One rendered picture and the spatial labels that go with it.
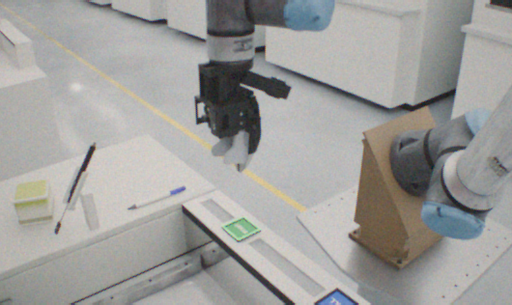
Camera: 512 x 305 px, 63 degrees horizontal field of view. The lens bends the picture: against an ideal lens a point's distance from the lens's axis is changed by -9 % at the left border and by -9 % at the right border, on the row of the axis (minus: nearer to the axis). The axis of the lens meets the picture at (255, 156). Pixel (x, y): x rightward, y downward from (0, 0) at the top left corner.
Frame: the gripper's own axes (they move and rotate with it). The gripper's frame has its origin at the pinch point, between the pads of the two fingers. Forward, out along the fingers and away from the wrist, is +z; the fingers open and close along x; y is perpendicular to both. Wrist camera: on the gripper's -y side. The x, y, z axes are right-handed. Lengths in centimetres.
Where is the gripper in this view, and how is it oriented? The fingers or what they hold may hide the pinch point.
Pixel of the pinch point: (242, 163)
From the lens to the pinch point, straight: 82.1
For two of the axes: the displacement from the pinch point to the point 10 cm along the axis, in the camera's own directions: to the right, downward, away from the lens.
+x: 6.2, 3.8, -6.9
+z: 0.0, 8.7, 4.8
